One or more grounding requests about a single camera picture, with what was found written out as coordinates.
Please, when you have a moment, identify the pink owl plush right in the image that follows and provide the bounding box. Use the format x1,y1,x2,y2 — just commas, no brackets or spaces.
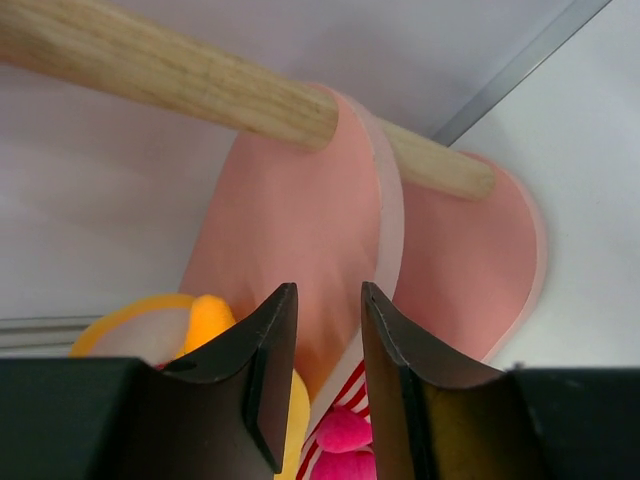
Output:
296,363,377,480

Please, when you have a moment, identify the yellow frog plush polka dress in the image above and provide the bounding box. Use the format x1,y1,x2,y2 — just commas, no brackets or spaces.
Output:
68,292,311,480

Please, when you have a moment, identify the pink three tier shelf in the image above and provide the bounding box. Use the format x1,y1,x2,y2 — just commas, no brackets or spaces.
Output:
0,0,549,436

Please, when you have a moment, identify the aluminium rail frame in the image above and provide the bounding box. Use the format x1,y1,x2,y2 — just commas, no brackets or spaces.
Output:
1,316,98,350

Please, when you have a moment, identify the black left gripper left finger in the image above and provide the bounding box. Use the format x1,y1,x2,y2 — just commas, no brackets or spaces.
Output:
1,283,298,479

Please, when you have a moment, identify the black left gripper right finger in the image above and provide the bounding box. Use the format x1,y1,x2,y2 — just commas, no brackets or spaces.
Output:
361,282,639,479

